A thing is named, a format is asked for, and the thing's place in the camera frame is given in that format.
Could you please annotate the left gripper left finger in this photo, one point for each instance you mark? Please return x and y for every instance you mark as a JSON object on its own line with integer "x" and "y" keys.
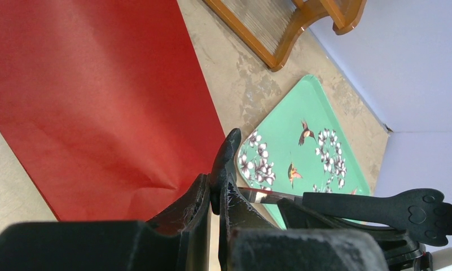
{"x": 175, "y": 239}

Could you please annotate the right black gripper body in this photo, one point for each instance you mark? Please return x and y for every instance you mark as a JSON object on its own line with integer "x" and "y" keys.
{"x": 399, "y": 250}

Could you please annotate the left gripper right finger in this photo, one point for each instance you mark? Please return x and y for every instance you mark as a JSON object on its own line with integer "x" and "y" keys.
{"x": 247, "y": 241}

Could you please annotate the green floral tray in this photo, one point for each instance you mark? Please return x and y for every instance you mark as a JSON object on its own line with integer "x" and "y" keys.
{"x": 301, "y": 147}

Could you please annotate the red paper bag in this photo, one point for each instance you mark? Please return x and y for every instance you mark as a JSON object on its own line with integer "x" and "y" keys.
{"x": 105, "y": 105}

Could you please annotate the black metal tongs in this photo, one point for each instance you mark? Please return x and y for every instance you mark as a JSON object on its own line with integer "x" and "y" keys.
{"x": 422, "y": 213}

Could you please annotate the wooden shelf rack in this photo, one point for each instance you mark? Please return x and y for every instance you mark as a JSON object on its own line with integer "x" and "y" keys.
{"x": 271, "y": 28}

